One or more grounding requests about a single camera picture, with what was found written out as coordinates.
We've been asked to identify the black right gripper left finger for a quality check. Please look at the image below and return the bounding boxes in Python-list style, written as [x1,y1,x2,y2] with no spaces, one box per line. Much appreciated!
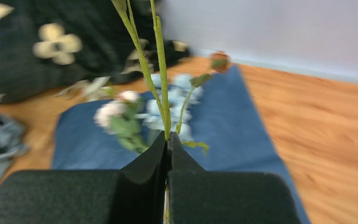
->
[0,133,167,224]

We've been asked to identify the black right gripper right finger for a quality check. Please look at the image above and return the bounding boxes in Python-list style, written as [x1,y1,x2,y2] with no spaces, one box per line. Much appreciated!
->
[168,132,300,224]

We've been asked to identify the pink white fake flower stem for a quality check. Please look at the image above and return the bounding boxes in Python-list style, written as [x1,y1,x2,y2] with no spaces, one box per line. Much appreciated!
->
[93,0,172,155]

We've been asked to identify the blue fake flower stem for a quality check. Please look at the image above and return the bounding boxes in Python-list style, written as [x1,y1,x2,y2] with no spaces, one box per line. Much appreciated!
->
[136,74,203,142]

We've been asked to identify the orange fake flower stem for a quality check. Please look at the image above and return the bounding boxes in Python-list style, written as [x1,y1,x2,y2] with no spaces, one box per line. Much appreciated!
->
[174,51,230,154]

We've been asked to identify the beige ribbon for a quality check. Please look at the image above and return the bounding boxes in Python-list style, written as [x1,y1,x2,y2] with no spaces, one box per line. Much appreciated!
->
[54,77,114,102]

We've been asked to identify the black floral blanket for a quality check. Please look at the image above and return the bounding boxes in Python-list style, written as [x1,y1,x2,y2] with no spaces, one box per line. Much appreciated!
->
[0,0,192,106]

